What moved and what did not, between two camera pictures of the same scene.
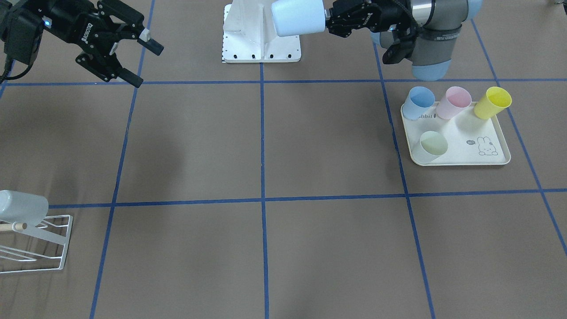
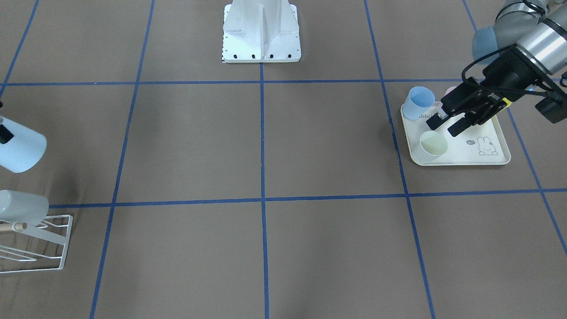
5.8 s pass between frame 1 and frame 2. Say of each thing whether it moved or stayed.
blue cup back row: stayed
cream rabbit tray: stayed
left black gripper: moved
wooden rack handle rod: stayed
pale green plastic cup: stayed
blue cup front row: moved
